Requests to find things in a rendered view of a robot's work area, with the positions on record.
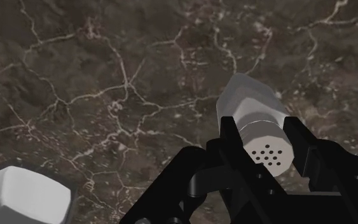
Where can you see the grey salt shaker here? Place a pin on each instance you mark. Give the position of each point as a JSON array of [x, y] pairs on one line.
[[253, 108]]

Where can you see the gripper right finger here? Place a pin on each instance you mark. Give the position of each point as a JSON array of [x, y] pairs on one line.
[[336, 167]]

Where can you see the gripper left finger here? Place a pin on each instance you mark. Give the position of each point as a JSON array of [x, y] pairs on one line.
[[197, 180]]

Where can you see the white faceted container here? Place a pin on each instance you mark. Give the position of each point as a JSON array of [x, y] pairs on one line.
[[20, 195]]

